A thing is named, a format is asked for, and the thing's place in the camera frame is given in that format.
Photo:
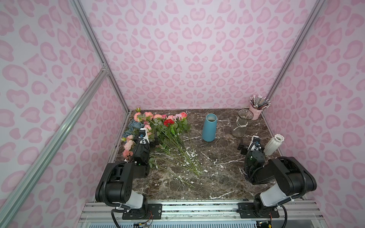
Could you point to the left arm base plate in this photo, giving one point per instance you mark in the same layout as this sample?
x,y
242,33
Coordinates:
x,y
147,210

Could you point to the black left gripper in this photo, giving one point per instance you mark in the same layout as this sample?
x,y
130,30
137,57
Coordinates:
x,y
142,145

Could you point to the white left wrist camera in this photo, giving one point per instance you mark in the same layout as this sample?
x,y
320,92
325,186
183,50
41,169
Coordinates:
x,y
143,136

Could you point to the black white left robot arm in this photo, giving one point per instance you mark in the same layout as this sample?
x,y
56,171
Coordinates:
x,y
115,186

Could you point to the pink cup of straws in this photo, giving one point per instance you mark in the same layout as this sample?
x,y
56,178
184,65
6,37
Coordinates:
x,y
257,104

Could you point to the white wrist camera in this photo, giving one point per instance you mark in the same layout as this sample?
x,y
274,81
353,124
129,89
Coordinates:
x,y
143,136
255,144

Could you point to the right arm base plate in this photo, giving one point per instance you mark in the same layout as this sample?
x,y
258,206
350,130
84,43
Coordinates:
x,y
248,210

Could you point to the red carnation flower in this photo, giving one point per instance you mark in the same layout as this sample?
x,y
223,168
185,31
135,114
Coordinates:
x,y
168,122

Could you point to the clear ribbed glass vase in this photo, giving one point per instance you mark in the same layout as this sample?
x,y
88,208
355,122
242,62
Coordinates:
x,y
239,128

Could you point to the blue grey artificial flower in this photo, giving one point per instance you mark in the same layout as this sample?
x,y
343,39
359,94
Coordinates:
x,y
132,128

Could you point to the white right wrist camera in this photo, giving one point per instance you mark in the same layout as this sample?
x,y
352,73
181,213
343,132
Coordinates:
x,y
255,144

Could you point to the white ribbed ceramic vase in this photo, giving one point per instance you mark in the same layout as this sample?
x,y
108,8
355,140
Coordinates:
x,y
273,144

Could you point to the bunch of artificial flowers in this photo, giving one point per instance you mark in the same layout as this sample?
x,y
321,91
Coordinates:
x,y
164,140

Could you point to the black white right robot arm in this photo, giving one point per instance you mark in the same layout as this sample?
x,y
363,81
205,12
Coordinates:
x,y
292,179

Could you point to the teal cylindrical vase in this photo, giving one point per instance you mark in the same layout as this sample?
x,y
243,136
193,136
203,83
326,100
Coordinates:
x,y
209,128

